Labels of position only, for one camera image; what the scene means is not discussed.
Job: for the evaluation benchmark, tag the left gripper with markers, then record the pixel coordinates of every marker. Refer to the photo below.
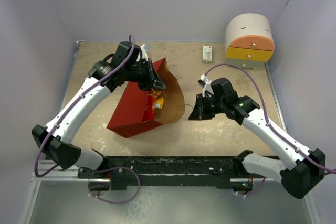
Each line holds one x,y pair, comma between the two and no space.
152,80

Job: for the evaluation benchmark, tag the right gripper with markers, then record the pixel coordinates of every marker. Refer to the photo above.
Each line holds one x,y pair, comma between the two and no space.
199,112

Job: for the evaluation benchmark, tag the yellow snack packet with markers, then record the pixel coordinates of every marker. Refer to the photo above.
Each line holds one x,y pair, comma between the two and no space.
158,103

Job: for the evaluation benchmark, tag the red paper bag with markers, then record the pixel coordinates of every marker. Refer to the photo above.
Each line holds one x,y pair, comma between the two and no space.
140,111

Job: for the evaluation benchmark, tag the large red snack bag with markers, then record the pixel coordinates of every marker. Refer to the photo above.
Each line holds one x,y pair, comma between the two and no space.
149,111

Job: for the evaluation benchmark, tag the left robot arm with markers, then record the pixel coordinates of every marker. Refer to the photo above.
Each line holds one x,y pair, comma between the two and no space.
130,63

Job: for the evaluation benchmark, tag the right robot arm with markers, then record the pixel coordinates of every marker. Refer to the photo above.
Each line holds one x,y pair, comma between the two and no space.
298,168

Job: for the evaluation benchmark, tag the small white box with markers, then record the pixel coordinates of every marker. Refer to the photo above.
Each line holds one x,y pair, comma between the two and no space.
207,54

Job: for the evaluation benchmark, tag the round pastel drawer cabinet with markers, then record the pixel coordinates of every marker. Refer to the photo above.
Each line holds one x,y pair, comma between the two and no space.
248,41

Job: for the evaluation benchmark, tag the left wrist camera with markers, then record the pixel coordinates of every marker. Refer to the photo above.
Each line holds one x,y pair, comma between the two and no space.
143,54

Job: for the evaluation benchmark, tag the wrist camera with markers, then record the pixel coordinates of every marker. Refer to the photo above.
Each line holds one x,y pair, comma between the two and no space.
205,83
143,54

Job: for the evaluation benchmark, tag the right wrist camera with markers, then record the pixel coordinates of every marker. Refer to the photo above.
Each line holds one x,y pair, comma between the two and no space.
205,83

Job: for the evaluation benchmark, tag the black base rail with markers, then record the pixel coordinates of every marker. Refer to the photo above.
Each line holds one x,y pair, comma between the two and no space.
220,172

